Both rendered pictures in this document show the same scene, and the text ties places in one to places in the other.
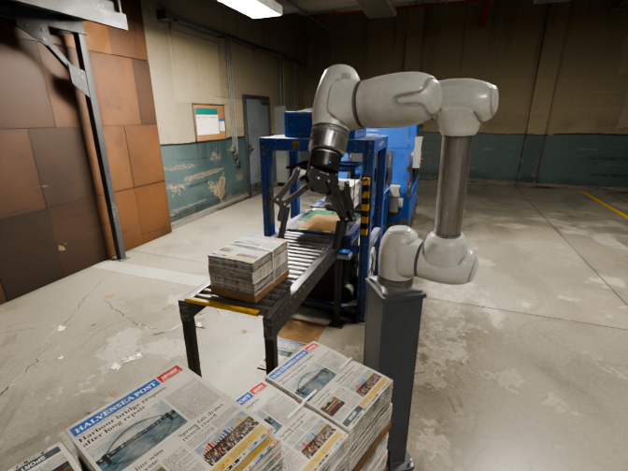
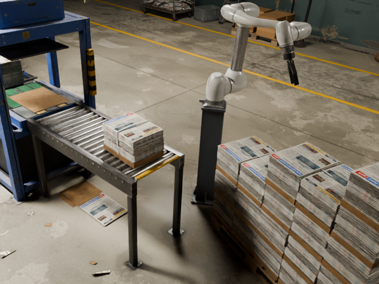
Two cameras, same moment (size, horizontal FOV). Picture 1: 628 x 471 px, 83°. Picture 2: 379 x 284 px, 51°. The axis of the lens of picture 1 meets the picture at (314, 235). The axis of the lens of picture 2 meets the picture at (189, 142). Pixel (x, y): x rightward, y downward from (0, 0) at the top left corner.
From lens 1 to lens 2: 283 cm
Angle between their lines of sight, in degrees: 65
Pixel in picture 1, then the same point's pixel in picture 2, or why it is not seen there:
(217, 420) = (302, 150)
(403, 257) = (227, 87)
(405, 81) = (308, 27)
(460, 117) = not seen: hidden behind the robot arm
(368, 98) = (302, 33)
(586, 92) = not seen: outside the picture
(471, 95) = (256, 11)
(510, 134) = not seen: outside the picture
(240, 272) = (156, 140)
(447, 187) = (243, 49)
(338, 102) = (295, 35)
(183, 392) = (287, 154)
